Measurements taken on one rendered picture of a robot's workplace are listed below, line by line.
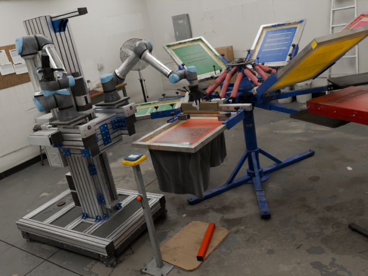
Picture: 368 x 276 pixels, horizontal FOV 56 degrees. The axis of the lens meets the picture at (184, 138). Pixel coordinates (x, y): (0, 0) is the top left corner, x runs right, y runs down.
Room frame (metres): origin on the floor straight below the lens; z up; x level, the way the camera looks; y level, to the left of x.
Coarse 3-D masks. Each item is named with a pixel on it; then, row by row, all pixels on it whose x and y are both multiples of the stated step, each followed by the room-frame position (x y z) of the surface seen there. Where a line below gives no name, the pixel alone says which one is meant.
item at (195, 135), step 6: (210, 120) 2.86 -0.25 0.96; (216, 120) 2.83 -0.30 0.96; (198, 126) 2.76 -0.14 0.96; (204, 126) 2.73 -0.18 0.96; (210, 126) 2.69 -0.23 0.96; (216, 126) 2.66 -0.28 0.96; (192, 132) 2.64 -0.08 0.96; (198, 132) 2.61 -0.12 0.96; (204, 132) 2.58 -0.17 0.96; (210, 132) 2.56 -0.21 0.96; (180, 138) 2.55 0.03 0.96; (186, 138) 2.52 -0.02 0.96; (192, 138) 2.50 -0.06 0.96; (198, 138) 2.47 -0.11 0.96; (192, 144) 2.36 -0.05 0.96
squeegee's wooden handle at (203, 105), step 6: (186, 102) 2.92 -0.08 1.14; (192, 102) 2.88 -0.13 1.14; (204, 102) 2.80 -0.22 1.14; (210, 102) 2.76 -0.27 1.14; (216, 102) 2.73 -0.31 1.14; (186, 108) 2.91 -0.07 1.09; (192, 108) 2.87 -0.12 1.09; (204, 108) 2.80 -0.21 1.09; (210, 108) 2.76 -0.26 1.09; (216, 108) 2.73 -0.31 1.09
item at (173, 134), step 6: (192, 120) 2.97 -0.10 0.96; (198, 120) 2.93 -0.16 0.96; (204, 120) 2.90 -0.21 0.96; (180, 126) 2.86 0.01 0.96; (186, 126) 2.82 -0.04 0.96; (192, 126) 2.79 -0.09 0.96; (168, 132) 2.77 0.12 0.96; (174, 132) 2.73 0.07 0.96; (180, 132) 2.70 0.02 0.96; (186, 132) 2.67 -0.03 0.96; (162, 138) 2.64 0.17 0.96; (168, 138) 2.61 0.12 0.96; (174, 138) 2.58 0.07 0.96
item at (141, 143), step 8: (224, 112) 2.91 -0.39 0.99; (232, 112) 2.86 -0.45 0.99; (176, 120) 2.97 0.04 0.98; (160, 128) 2.80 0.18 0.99; (168, 128) 2.87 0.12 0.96; (216, 128) 2.51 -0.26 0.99; (224, 128) 2.54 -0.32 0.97; (144, 136) 2.66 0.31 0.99; (152, 136) 2.69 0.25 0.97; (208, 136) 2.36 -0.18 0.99; (136, 144) 2.52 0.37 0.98; (144, 144) 2.47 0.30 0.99; (152, 144) 2.43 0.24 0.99; (160, 144) 2.40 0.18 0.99; (168, 144) 2.36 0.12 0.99; (200, 144) 2.27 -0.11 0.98; (192, 152) 2.20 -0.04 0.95
